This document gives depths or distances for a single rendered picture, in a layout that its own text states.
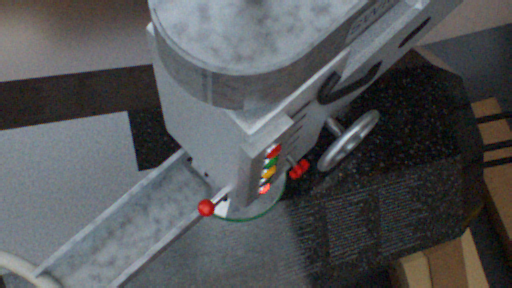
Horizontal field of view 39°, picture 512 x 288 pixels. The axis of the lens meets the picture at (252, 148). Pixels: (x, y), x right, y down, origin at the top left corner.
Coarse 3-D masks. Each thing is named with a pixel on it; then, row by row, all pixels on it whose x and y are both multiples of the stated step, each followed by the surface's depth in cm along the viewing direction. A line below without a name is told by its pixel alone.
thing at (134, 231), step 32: (128, 192) 136; (160, 192) 141; (192, 192) 141; (96, 224) 133; (128, 224) 138; (160, 224) 139; (192, 224) 137; (64, 256) 133; (96, 256) 136; (128, 256) 136
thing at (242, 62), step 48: (192, 0) 84; (240, 0) 85; (288, 0) 85; (336, 0) 85; (384, 0) 91; (192, 48) 83; (240, 48) 83; (288, 48) 83; (336, 48) 93; (192, 96) 93; (240, 96) 88
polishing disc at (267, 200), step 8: (192, 160) 164; (200, 168) 163; (208, 176) 162; (280, 176) 163; (216, 184) 162; (272, 184) 162; (280, 184) 162; (264, 192) 162; (272, 192) 162; (280, 192) 162; (256, 200) 161; (264, 200) 161; (272, 200) 161; (232, 208) 160; (240, 208) 160; (248, 208) 160; (256, 208) 160; (264, 208) 161; (272, 208) 163; (216, 216) 161; (232, 216) 160; (240, 216) 160; (248, 216) 160; (256, 216) 161
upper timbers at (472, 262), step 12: (468, 228) 229; (468, 240) 228; (468, 252) 227; (408, 264) 225; (420, 264) 225; (468, 264) 226; (480, 264) 226; (408, 276) 224; (420, 276) 224; (468, 276) 225; (480, 276) 225
